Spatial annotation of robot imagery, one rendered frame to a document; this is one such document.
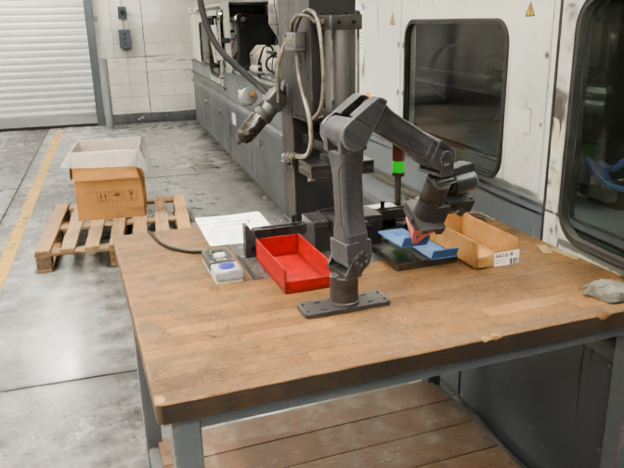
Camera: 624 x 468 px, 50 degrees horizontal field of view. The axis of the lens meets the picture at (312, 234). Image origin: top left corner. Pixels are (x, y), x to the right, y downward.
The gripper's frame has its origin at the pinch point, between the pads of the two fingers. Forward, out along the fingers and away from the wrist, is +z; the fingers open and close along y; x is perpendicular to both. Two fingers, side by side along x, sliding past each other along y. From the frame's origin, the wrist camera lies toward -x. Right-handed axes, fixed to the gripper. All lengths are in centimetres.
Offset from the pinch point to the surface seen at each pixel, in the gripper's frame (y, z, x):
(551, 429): -31, 60, -51
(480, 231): 7.2, 8.1, -25.7
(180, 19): 847, 414, -94
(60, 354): 101, 172, 93
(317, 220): 20.9, 11.7, 16.9
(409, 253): 3.3, 8.7, -2.4
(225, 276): 5.0, 11.0, 45.5
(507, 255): -7.2, 1.7, -23.5
